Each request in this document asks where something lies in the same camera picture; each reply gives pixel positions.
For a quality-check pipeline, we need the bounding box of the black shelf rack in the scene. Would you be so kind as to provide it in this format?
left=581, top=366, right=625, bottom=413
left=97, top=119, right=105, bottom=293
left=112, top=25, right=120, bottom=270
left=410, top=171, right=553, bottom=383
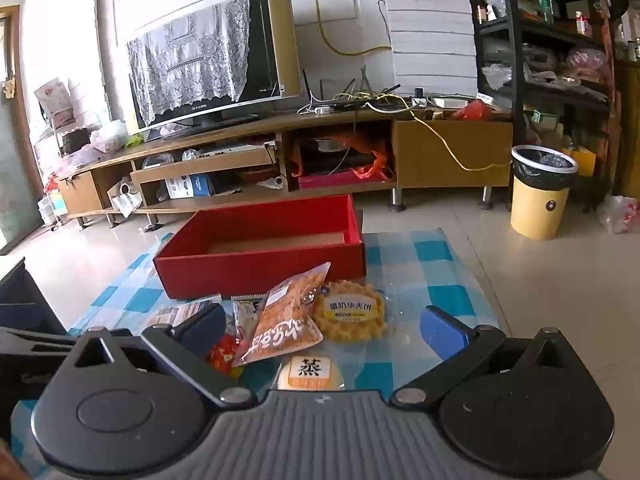
left=462, top=0, right=640, bottom=201

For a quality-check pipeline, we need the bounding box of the red cardboard box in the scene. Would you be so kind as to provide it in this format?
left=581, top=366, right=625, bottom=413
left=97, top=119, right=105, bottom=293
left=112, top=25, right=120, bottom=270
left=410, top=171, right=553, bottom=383
left=152, top=194, right=368, bottom=301

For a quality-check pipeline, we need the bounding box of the flat screen television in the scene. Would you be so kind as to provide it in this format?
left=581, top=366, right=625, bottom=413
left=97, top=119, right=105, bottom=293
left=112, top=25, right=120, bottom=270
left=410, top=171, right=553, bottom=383
left=124, top=0, right=310, bottom=141

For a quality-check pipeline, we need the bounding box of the black router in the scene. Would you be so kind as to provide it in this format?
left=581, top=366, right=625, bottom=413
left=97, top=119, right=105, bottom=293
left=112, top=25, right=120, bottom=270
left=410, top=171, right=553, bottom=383
left=301, top=67, right=403, bottom=111

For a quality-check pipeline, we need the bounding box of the orange snack packet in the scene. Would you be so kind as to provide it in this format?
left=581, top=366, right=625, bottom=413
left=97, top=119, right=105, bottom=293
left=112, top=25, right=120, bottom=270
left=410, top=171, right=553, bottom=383
left=231, top=261, right=332, bottom=367

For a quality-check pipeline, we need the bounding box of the round steamed cake packet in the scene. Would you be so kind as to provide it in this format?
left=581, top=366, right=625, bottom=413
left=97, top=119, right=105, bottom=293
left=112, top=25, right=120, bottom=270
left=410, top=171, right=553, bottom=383
left=272, top=355, right=351, bottom=392

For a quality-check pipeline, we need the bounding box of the yellow waffle cake packet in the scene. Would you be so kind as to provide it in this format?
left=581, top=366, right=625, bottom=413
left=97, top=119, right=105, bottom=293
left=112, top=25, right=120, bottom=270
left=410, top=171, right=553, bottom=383
left=312, top=280, right=396, bottom=343

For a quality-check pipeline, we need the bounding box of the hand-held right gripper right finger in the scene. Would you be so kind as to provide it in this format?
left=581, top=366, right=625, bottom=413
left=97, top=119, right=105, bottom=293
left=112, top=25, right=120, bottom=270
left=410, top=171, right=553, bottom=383
left=391, top=305, right=571, bottom=408

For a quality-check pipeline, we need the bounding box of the orange plastic bag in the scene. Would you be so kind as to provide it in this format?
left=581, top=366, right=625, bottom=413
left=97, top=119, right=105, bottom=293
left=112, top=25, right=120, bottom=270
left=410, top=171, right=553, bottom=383
left=292, top=130, right=396, bottom=183

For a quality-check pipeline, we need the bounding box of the black basket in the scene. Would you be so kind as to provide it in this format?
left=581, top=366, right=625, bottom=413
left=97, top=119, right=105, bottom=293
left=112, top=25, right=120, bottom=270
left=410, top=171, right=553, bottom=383
left=59, top=127, right=92, bottom=157

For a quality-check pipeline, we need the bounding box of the white paper bag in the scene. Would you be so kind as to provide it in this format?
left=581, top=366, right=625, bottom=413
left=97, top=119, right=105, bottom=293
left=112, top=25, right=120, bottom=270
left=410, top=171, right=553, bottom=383
left=107, top=180, right=144, bottom=218

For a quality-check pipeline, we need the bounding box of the white slatted panel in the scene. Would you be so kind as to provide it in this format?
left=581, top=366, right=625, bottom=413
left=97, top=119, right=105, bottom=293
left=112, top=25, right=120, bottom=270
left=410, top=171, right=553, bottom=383
left=384, top=0, right=478, bottom=98

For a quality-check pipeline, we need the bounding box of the yellow cable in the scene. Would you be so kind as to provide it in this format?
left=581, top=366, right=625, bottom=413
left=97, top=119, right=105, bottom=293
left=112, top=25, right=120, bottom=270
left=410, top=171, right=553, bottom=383
left=305, top=0, right=515, bottom=173

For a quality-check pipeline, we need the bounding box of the red snack packet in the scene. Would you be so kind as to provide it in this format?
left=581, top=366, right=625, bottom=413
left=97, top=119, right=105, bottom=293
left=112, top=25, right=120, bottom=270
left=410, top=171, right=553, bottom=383
left=207, top=332, right=246, bottom=378

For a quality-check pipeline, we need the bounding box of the red plastic bag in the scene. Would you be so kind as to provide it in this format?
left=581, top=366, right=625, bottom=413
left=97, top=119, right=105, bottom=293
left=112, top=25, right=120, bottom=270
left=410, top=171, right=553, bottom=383
left=450, top=99, right=493, bottom=122

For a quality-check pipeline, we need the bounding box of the white brown snack packet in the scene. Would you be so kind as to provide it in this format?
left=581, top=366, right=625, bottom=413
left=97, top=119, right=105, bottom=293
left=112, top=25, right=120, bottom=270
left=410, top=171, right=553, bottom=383
left=150, top=296, right=223, bottom=331

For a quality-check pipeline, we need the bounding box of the clear plastic bag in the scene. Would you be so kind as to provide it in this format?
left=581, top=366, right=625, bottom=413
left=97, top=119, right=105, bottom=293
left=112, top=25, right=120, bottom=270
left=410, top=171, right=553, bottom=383
left=90, top=120, right=132, bottom=153

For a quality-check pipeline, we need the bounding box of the white plastic drawer cart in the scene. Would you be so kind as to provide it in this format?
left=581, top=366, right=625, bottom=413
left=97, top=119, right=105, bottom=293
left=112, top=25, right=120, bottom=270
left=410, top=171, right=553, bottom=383
left=37, top=192, right=68, bottom=228

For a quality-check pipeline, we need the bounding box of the white silver snack packet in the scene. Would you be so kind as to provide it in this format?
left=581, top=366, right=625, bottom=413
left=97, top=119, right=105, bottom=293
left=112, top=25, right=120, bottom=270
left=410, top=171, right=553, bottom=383
left=231, top=296, right=268, bottom=341

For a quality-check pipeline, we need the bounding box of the magenta flat box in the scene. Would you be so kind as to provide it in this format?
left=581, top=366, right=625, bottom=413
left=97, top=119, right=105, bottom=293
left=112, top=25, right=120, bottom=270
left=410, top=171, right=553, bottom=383
left=299, top=172, right=396, bottom=191

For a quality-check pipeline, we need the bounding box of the blue checked tablecloth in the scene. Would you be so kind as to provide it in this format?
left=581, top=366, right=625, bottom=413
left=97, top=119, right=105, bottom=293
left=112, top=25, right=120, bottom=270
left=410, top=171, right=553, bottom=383
left=10, top=230, right=501, bottom=461

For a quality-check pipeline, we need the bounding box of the white lace cloth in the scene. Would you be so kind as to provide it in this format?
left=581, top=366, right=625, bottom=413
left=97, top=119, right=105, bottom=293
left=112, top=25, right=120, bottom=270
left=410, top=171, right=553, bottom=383
left=126, top=0, right=251, bottom=128

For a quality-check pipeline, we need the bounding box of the white plastic bag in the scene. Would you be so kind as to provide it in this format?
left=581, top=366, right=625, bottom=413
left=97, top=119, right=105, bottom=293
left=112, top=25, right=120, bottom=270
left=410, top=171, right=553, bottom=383
left=597, top=194, right=640, bottom=235

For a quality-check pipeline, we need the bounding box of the blue white box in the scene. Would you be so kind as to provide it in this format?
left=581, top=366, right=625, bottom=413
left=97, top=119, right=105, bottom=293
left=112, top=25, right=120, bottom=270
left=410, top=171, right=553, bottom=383
left=165, top=174, right=213, bottom=200

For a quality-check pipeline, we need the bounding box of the pink white box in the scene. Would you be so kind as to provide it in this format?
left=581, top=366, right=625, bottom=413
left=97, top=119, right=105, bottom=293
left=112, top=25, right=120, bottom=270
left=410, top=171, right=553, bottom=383
left=34, top=77, right=75, bottom=128

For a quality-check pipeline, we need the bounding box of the yellow trash bin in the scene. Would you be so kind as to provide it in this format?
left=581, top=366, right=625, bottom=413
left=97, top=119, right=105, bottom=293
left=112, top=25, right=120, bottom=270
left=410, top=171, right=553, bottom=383
left=510, top=145, right=580, bottom=240

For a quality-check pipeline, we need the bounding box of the wooden television cabinet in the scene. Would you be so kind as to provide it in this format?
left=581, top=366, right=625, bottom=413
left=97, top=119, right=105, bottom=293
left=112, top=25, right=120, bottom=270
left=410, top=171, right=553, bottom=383
left=54, top=107, right=516, bottom=233

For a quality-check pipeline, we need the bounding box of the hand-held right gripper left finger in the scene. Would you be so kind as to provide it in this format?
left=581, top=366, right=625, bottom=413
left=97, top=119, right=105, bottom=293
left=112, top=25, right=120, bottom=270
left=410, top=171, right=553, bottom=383
left=69, top=304, right=257, bottom=409

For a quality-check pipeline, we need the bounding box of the silver media player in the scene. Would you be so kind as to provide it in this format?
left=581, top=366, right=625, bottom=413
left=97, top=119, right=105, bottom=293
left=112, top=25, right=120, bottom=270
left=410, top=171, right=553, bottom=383
left=197, top=142, right=273, bottom=157

